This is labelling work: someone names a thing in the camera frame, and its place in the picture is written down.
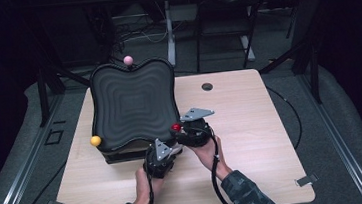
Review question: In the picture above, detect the left hand-held gripper cable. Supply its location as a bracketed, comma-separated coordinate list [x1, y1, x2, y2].
[134, 148, 157, 204]

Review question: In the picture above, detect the black floor cable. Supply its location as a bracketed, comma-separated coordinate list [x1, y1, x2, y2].
[108, 51, 126, 66]
[6, 162, 71, 204]
[265, 83, 305, 152]

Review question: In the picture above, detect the red ball knob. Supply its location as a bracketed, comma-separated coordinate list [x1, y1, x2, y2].
[170, 122, 183, 134]

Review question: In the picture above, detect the right hand-held gripper cable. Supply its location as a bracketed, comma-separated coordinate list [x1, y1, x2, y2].
[192, 123, 242, 204]

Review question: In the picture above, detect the person's left hand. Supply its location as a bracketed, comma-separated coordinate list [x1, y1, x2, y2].
[129, 165, 167, 204]

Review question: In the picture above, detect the person's right hand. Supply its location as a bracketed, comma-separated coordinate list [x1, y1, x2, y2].
[189, 133, 235, 185]

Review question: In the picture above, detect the hand-held gripper cable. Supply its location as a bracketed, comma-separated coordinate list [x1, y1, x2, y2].
[134, 148, 157, 204]
[192, 123, 242, 204]

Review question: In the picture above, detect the yellow ball knob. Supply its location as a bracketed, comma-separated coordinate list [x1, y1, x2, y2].
[89, 134, 103, 148]

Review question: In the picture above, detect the black metal frame stand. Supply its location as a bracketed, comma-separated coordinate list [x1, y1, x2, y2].
[32, 54, 105, 129]
[256, 35, 324, 110]

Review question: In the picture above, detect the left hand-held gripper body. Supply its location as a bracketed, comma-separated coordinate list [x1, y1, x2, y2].
[140, 136, 177, 181]

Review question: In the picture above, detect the aluminium floor rail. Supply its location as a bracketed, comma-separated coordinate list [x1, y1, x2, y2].
[0, 92, 74, 204]
[298, 64, 362, 204]

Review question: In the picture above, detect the white table leg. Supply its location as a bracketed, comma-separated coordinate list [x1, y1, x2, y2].
[161, 0, 180, 68]
[238, 6, 256, 63]

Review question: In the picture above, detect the black wavy ridged tray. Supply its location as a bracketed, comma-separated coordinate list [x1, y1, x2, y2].
[85, 55, 183, 155]

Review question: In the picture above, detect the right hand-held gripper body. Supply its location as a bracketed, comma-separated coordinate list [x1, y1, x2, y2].
[175, 105, 218, 150]

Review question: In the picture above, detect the pink ball knob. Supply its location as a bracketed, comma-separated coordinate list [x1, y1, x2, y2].
[122, 54, 135, 67]

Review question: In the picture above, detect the black tray base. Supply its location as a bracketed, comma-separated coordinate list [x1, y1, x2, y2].
[101, 138, 182, 165]

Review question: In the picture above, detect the tangle of floor cables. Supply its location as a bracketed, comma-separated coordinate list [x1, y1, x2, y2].
[109, 14, 171, 51]

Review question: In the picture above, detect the black chair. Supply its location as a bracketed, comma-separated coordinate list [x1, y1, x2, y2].
[189, 0, 272, 74]

